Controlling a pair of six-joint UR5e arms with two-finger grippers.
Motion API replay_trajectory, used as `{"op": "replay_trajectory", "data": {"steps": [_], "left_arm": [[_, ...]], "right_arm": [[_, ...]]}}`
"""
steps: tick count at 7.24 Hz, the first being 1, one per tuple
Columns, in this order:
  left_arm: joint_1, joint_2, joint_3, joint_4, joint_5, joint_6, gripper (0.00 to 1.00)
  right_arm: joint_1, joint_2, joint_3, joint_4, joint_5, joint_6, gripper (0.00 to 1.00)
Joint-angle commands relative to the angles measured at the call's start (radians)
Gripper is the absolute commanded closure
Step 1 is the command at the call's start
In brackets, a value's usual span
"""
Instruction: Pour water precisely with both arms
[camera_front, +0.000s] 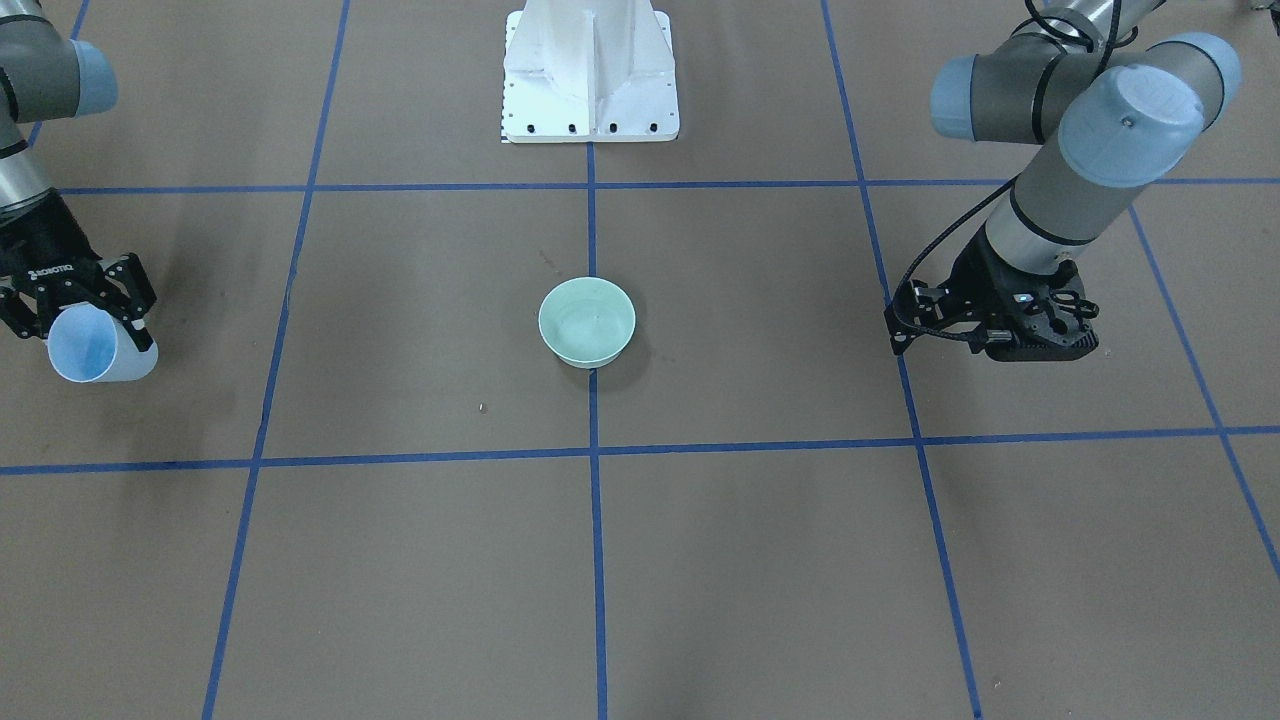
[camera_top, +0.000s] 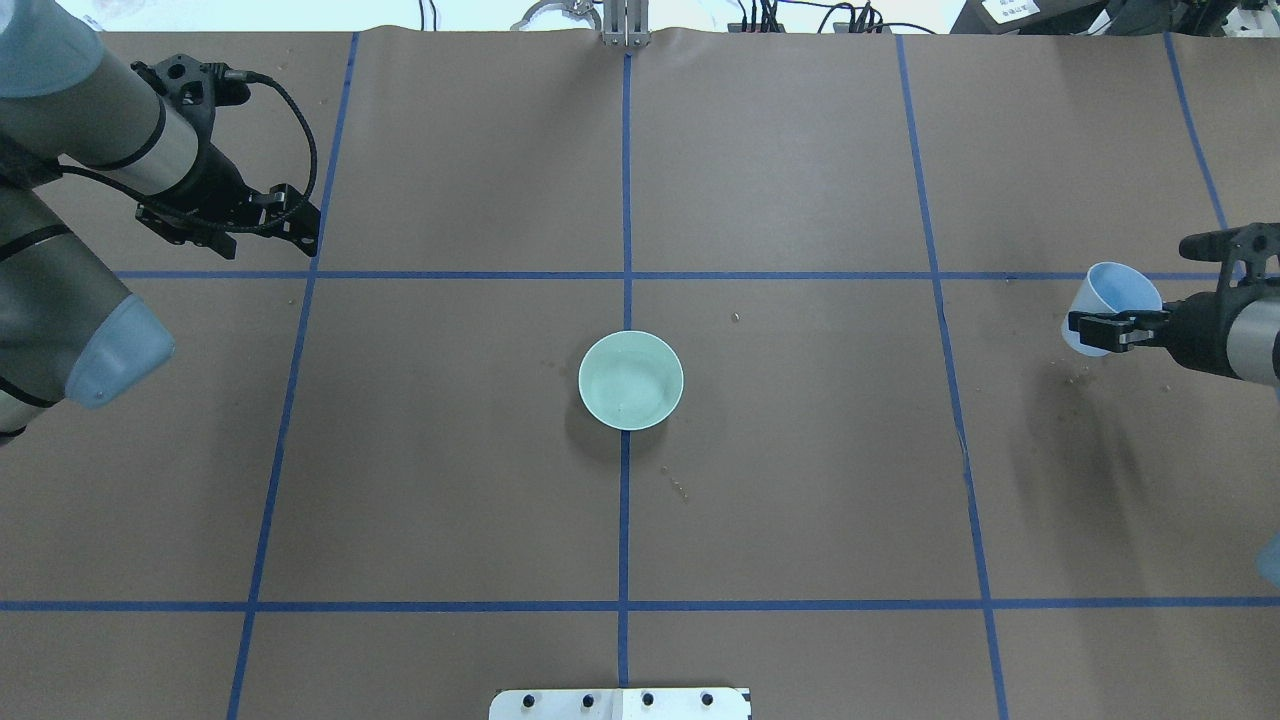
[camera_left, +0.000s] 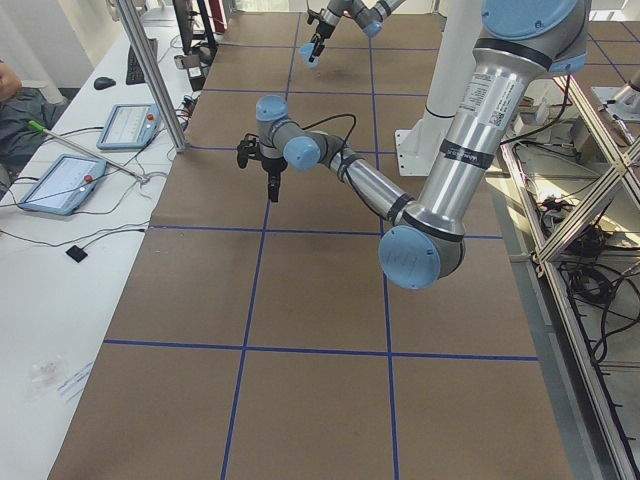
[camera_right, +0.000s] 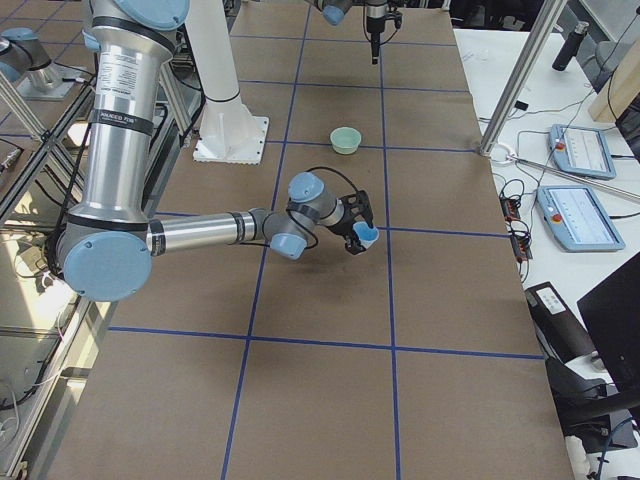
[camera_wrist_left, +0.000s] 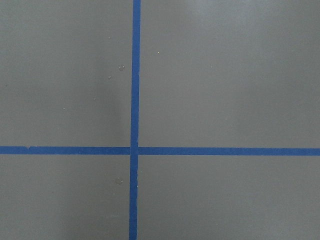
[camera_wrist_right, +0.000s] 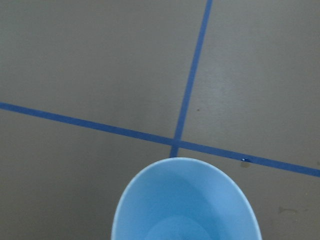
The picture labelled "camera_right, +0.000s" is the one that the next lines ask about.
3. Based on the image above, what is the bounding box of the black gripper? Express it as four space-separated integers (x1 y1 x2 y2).
364 3 402 64
333 190 375 255

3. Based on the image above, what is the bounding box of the light blue plastic cup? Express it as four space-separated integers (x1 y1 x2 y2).
353 221 379 250

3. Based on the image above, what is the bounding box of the light green bowl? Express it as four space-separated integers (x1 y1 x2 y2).
329 126 362 155

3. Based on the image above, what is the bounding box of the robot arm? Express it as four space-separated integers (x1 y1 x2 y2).
307 0 403 65
53 1 378 302

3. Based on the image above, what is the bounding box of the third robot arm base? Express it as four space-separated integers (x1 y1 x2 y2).
1 27 76 101

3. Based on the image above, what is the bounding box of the black water bottle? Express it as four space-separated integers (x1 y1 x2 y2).
552 21 590 71

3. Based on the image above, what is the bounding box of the lower teach pendant tablet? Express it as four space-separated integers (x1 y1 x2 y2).
536 185 626 253

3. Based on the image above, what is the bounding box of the teach pendant tablet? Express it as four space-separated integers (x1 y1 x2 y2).
536 185 626 253
549 124 617 180

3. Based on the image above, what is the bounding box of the upper teach pendant tablet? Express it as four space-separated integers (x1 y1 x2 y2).
549 124 617 180

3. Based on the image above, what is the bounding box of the black computer monitor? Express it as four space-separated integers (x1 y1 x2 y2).
577 254 639 390

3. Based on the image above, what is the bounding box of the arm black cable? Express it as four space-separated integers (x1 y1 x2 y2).
239 166 362 251

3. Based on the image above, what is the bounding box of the electronics board with wires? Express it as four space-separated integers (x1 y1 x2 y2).
498 179 532 264

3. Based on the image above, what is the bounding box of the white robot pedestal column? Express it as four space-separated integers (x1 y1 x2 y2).
186 0 269 165

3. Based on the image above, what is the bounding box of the aluminium frame post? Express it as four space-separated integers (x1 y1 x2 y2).
477 0 567 157

